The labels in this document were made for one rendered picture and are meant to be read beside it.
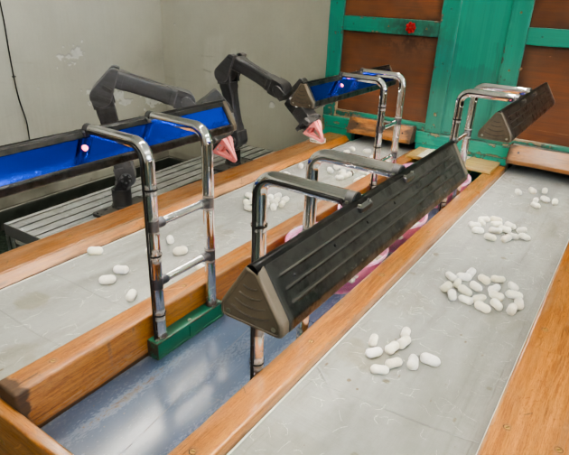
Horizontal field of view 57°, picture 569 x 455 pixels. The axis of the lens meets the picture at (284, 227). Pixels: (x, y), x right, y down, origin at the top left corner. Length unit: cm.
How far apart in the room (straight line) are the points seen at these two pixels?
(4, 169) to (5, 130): 246
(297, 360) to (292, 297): 42
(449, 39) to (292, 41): 141
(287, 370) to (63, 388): 39
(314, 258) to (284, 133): 296
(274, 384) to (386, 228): 34
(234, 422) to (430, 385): 35
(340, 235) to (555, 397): 52
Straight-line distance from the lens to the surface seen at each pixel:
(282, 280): 53
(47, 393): 99
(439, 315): 117
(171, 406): 100
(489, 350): 110
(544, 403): 98
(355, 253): 64
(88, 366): 102
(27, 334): 113
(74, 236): 143
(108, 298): 119
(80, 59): 364
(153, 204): 94
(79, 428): 100
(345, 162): 84
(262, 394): 88
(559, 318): 122
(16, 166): 95
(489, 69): 218
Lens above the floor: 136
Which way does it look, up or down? 25 degrees down
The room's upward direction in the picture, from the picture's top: 2 degrees clockwise
